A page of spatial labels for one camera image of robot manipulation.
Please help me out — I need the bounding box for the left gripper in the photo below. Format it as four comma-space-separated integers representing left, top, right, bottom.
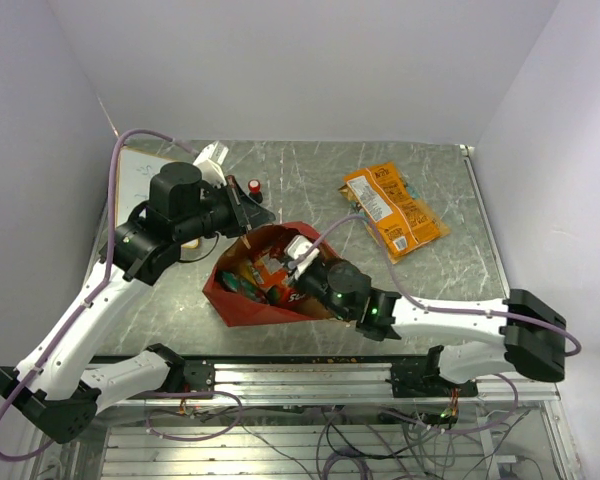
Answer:
175, 174, 277, 244

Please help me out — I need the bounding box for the red doritos bag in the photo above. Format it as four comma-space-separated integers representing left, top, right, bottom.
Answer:
251, 249, 308, 309

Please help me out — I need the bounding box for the red paper bag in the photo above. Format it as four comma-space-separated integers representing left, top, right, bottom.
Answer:
203, 222, 332, 327

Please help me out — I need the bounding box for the orange snack bag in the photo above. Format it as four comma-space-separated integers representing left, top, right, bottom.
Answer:
343, 160, 444, 261

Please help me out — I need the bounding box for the brown teal chips bag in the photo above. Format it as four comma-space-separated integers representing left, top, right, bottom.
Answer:
337, 172, 452, 264

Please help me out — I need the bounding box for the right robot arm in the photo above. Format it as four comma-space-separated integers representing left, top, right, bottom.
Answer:
292, 259, 566, 396

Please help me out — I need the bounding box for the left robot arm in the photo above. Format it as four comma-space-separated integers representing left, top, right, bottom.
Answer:
0, 162, 275, 444

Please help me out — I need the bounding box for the green white snack bag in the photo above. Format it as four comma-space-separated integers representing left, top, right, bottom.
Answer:
218, 271, 268, 304

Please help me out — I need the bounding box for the red and black stamp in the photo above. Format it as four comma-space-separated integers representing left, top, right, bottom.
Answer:
248, 179, 263, 204

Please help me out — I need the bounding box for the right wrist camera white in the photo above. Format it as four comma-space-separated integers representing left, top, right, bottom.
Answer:
283, 235, 320, 280

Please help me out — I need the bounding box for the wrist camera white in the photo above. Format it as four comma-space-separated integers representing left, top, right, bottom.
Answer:
283, 235, 320, 280
193, 141, 229, 187

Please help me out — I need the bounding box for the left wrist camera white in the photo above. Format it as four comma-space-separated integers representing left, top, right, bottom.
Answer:
193, 141, 229, 187

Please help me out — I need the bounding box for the white board with yellow frame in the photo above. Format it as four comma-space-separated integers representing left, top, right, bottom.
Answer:
115, 147, 170, 226

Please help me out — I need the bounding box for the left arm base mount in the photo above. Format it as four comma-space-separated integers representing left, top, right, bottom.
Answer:
182, 360, 215, 399

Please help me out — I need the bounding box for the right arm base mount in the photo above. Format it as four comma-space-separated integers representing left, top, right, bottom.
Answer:
386, 356, 478, 399

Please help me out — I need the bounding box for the aluminium frame rail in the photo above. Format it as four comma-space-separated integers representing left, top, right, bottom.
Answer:
34, 362, 561, 406

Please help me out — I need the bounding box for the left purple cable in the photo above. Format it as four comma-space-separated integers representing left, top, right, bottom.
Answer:
0, 128, 246, 461

